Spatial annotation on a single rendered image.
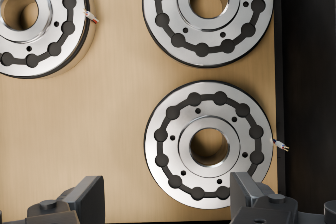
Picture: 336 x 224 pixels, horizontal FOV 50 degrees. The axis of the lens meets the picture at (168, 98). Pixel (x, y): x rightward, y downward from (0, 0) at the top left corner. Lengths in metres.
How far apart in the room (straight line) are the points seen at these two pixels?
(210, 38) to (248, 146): 0.09
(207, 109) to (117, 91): 0.08
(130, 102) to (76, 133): 0.06
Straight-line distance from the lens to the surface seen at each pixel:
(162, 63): 0.31
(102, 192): 0.16
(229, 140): 0.28
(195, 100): 0.28
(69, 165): 0.33
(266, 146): 0.29
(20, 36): 0.30
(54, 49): 0.30
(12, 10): 0.33
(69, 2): 0.30
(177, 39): 0.29
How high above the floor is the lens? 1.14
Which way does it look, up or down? 87 degrees down
